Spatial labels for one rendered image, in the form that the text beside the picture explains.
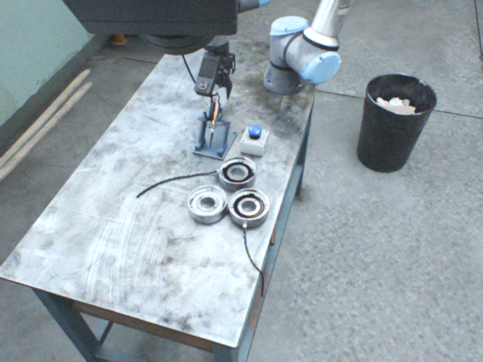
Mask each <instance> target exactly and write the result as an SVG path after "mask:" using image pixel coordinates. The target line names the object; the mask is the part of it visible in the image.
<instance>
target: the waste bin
mask: <svg viewBox="0 0 483 362"><path fill-rule="evenodd" d="M378 98H381V99H382V100H383V101H387V102H388V104H389V101H390V100H392V99H393V98H398V100H400V101H402V102H403V101H404V100H406V99H407V100H408V101H410V105H409V106H412V107H414V108H416V109H415V110H414V112H415V113H412V114H408V113H397V112H394V111H390V110H387V109H386V108H383V107H381V106H380V105H378V104H377V103H378V101H377V99H378ZM402 102H401V103H402ZM437 103H438V99H437V96H436V92H435V91H434V90H433V89H432V87H431V86H430V85H429V84H428V83H427V82H425V81H424V80H421V79H420V78H417V77H415V76H412V75H407V74H402V73H386V74H382V75H378V76H376V77H374V78H373V79H371V80H370V82H369V83H368V84H367V87H366V90H365V97H364V105H363V114H362V122H361V128H360V132H359V141H358V145H357V150H356V153H357V156H358V158H359V160H360V161H361V163H362V164H363V165H364V166H366V167H368V168H370V169H372V170H375V171H378V172H395V171H398V170H400V169H401V168H403V167H404V166H405V165H406V163H407V160H408V158H409V156H410V154H411V152H412V150H413V148H414V146H415V144H416V142H417V140H418V138H419V136H420V134H421V132H422V130H423V127H424V126H425V124H426V122H427V120H428V118H429V116H430V114H431V112H432V110H433V109H434V108H435V107H436V105H437Z"/></svg>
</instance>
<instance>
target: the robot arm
mask: <svg viewBox="0 0 483 362"><path fill-rule="evenodd" d="M271 2H272V0H239V13H242V12H245V11H249V10H253V9H259V8H260V7H262V6H266V5H269V4H270V3H271ZM353 2H354V0H321V2H320V5H319V7H318V10H317V12H316V15H315V18H314V20H313V24H312V26H311V27H310V28H308V21H307V20H306V19H304V18H302V17H282V18H279V19H277V20H275V21H274V22H273V25H272V31H271V33H270V34H271V44H270V63H269V65H268V68H267V69H266V71H265V73H264V80H263V83H264V86H265V88H266V89H269V90H270V91H271V92H272V93H275V94H278V95H283V96H289V95H294V94H296V93H299V92H301V91H302V90H303V89H304V88H305V87H306V84H307V81H308V82H309V83H311V84H314V85H317V84H321V83H324V82H326V81H327V80H329V79H330V78H331V77H333V76H334V74H335V73H337V71H338V70H339V68H340V65H341V58H340V55H339V53H337V52H338V50H339V47H340V45H341V42H340V39H339V35H340V32H341V30H342V28H343V25H344V22H345V20H346V18H347V15H348V13H349V10H350V8H351V5H352V4H353ZM239 13H238V14H239ZM204 49H205V50H207V51H208V52H204V55H203V60H202V63H201V67H200V70H199V73H198V75H197V78H196V81H195V85H194V88H193V90H194V91H195V94H196V95H197V96H203V97H204V98H205V100H206V102H207V103H208V105H209V106H211V103H212V102H213V95H212V94H213V89H214V86H215V84H217V85H218V86H219V88H218V90H217V91H218V95H219V96H220V100H219V102H220V109H221V110H222V111H223V110H224V109H225V108H226V106H227V103H228V101H229V96H230V93H231V89H232V88H233V83H232V82H231V80H230V77H228V76H229V73H230V69H231V74H232V75H233V74H234V72H235V71H236V54H234V53H230V52H229V36H215V37H214V38H213V39H212V41H211V42H210V43H209V44H207V45H206V46H205V47H204ZM230 55H231V58H230V57H229V56H230ZM233 62H234V66H233Z"/></svg>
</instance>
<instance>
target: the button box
mask: <svg viewBox="0 0 483 362"><path fill-rule="evenodd" d="M248 129H249V127H247V128H246V131H245V132H244V135H243V137H242V139H241V141H240V143H241V153H245V154H252V155H255V156H259V157H263V155H264V152H265V150H266V147H267V145H268V144H269V140H270V132H269V131H265V130H262V133H261V134H260V135H259V136H252V135H250V134H249V132H248Z"/></svg>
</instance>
